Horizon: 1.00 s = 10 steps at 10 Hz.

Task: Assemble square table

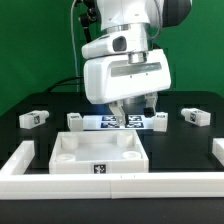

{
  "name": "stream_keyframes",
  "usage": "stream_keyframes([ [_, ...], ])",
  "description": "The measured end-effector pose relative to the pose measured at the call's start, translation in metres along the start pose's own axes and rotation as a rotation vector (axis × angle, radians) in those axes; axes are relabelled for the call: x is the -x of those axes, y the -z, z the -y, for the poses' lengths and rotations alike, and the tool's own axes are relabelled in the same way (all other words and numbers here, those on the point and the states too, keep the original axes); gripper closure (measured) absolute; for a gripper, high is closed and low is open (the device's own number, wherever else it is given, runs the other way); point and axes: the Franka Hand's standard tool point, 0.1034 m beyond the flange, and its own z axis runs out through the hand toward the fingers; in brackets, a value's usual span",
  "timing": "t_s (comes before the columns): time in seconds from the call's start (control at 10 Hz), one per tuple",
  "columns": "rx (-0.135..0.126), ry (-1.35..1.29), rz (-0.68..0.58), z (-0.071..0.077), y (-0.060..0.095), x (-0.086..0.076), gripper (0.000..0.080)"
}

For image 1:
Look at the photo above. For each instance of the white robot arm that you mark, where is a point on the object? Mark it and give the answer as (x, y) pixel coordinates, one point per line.
(127, 23)

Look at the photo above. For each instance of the white marker plate with tags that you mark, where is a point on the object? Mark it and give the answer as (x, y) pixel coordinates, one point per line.
(103, 122)

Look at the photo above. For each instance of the white square tabletop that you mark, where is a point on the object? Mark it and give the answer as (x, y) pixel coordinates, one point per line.
(98, 152)

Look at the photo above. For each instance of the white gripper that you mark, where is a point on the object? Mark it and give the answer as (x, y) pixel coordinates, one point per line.
(112, 78)

